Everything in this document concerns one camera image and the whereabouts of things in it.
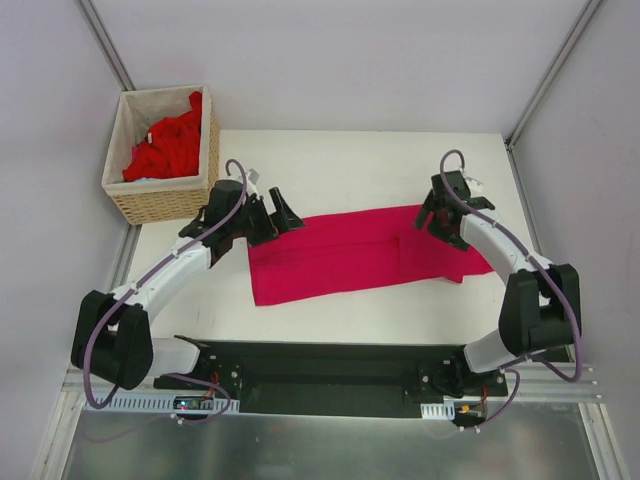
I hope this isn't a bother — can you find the magenta t shirt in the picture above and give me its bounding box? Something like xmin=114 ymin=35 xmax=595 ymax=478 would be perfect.
xmin=248 ymin=205 xmax=493 ymax=307

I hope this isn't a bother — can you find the wicker laundry basket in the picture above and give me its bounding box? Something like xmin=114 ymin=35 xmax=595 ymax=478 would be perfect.
xmin=101 ymin=85 xmax=220 ymax=225

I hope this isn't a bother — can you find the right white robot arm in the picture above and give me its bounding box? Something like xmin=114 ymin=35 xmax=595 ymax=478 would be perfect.
xmin=415 ymin=171 xmax=582 ymax=395

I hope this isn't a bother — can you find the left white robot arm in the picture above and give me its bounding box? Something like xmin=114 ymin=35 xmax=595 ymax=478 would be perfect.
xmin=71 ymin=179 xmax=305 ymax=390

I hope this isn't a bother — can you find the red t shirt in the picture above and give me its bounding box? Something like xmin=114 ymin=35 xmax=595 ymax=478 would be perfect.
xmin=122 ymin=91 xmax=202 ymax=182

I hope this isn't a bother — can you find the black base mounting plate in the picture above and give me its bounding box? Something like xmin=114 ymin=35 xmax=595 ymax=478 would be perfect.
xmin=154 ymin=340 xmax=507 ymax=418

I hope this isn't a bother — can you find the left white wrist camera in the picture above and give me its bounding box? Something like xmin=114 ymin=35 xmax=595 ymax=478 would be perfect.
xmin=245 ymin=169 xmax=260 ymax=191

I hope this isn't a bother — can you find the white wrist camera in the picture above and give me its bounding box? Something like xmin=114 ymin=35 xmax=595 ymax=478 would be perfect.
xmin=245 ymin=169 xmax=260 ymax=191
xmin=463 ymin=173 xmax=484 ymax=195

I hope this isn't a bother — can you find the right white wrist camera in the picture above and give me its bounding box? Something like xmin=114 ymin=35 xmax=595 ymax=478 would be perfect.
xmin=463 ymin=173 xmax=484 ymax=195

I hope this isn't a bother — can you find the left aluminium frame post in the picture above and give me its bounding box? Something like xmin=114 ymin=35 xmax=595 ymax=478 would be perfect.
xmin=74 ymin=0 xmax=136 ymax=91

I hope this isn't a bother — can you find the aluminium frame post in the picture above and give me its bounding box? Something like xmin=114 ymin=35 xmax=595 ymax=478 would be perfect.
xmin=74 ymin=0 xmax=136 ymax=91
xmin=505 ymin=0 xmax=606 ymax=152

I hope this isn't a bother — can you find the right white cable duct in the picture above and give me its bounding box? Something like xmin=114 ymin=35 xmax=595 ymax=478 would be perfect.
xmin=420 ymin=401 xmax=456 ymax=421

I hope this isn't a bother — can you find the white cable duct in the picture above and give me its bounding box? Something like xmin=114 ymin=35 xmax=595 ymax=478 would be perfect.
xmin=420 ymin=401 xmax=456 ymax=421
xmin=98 ymin=393 xmax=240 ymax=415

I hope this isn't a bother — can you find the left white cable duct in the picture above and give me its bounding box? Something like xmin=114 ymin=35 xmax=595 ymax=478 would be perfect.
xmin=98 ymin=393 xmax=240 ymax=415

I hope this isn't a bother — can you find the right aluminium frame post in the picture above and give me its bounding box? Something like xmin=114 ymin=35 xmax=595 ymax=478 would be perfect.
xmin=505 ymin=0 xmax=606 ymax=152

